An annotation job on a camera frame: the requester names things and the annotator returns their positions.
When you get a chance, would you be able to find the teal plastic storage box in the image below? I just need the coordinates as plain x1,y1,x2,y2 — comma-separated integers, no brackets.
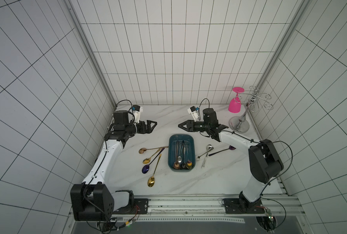
168,134,196,172

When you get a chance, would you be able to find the silver spoon pile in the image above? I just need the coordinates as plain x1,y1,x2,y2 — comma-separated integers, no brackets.
177,142,183,164

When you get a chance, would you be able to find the purple iridescent spoon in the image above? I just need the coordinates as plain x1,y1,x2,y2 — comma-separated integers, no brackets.
186,143,193,169

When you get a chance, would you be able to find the black spoon pile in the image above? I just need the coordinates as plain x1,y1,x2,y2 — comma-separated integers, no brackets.
181,141,187,170

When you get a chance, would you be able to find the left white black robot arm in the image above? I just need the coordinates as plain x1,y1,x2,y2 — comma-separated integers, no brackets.
70,105,157,221

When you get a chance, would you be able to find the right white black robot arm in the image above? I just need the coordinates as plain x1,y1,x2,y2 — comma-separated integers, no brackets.
178,108,284,211

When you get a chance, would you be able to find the silver spoon right lower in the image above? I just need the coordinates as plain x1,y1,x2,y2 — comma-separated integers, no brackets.
195,144,214,161

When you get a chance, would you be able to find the black spoon right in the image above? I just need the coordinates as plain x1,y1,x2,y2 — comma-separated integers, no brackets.
208,146,236,157

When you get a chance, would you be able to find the short gold spoon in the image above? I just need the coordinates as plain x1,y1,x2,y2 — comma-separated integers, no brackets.
143,148,161,164

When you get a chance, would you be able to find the purple bowl dark spoon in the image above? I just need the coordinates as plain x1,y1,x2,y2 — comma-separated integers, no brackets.
142,147,165,174

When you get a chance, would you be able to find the long gold spoon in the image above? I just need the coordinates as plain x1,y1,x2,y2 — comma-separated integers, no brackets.
148,154,162,187

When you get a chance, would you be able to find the chrome wine glass rack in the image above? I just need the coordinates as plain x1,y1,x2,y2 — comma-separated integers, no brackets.
229,86,273,133

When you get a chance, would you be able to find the pink upside-down wine glass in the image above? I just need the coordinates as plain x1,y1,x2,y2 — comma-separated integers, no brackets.
228,87,245,114

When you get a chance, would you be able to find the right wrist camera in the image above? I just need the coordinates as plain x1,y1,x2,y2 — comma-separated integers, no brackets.
188,106,200,122

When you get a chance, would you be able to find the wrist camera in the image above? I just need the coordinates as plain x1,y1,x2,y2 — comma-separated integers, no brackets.
188,106,200,122
132,105,143,124

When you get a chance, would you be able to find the silver spoon clear handle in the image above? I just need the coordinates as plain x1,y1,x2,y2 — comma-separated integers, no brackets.
201,149,211,169

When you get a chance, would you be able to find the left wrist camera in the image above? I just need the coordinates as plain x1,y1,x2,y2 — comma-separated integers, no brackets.
132,105,143,124

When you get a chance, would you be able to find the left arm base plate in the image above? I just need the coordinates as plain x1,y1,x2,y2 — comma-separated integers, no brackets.
114,199,149,215

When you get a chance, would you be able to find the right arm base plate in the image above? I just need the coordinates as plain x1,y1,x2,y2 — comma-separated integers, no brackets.
222,198,265,215

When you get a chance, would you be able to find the aluminium mounting rail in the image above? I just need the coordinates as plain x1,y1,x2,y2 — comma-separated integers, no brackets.
69,195,306,223

